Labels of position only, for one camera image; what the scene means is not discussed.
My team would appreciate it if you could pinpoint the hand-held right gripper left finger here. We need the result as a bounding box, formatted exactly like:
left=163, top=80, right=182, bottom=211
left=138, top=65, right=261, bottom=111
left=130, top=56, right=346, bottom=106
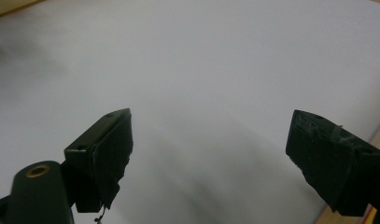
left=63, top=107, right=134, bottom=214

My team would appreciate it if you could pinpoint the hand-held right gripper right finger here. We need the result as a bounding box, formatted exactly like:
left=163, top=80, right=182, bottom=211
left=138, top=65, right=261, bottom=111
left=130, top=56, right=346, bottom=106
left=285, top=108, right=380, bottom=217

